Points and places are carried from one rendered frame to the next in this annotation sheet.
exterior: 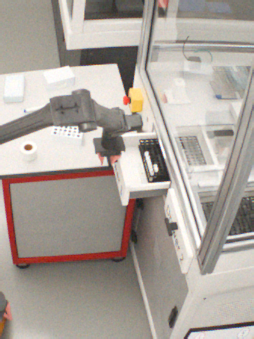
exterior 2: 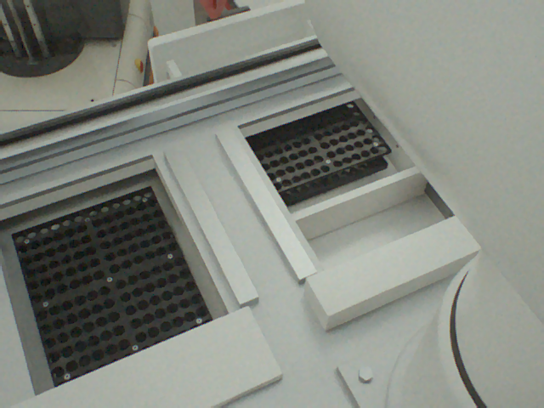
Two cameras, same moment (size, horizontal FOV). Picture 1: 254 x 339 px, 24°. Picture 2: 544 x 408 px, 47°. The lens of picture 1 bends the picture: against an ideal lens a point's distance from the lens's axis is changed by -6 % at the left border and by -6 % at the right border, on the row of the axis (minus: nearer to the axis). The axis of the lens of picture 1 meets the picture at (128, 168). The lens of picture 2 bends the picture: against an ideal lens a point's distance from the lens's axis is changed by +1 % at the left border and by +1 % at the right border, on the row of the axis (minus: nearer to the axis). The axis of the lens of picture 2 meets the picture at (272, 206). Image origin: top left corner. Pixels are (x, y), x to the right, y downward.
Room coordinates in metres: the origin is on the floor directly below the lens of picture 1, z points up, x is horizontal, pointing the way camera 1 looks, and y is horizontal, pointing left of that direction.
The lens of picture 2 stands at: (1.43, -0.76, 1.54)
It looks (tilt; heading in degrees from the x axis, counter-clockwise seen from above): 54 degrees down; 80
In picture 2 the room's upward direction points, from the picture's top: 2 degrees clockwise
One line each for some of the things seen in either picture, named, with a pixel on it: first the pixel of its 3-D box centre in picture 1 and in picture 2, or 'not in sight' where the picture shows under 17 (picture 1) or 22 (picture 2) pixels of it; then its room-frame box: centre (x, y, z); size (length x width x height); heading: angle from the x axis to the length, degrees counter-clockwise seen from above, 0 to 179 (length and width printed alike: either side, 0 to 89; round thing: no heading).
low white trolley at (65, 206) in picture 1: (59, 173); not in sight; (1.85, 0.31, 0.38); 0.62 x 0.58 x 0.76; 17
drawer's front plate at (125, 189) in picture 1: (119, 164); not in sight; (1.51, 0.04, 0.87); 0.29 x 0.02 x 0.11; 17
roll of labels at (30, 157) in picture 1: (28, 150); not in sight; (1.60, 0.40, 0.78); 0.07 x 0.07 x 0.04
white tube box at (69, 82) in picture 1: (58, 79); not in sight; (2.04, 0.36, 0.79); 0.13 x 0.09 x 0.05; 121
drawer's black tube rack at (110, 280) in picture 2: not in sight; (115, 292); (1.31, -0.38, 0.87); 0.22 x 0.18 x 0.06; 107
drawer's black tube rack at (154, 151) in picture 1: (172, 160); (295, 131); (1.57, -0.15, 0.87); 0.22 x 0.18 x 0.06; 107
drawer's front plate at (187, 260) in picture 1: (178, 231); not in sight; (1.25, -0.19, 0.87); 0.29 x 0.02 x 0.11; 17
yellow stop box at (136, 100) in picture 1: (134, 100); not in sight; (1.86, 0.01, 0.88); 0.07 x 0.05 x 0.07; 17
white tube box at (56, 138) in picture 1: (67, 132); not in sight; (1.72, 0.26, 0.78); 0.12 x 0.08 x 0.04; 89
